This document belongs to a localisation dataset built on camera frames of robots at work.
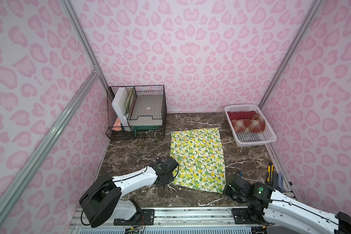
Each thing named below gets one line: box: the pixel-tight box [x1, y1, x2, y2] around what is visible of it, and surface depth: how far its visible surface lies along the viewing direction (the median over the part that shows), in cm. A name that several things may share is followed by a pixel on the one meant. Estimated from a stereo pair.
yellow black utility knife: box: [267, 162, 275, 183], surface depth 88 cm
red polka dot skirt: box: [227, 110, 256, 121], surface depth 109 cm
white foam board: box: [111, 87, 129, 127], surface depth 96 cm
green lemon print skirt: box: [170, 127, 227, 195], surface depth 95 cm
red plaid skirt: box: [231, 113, 266, 134], surface depth 103 cm
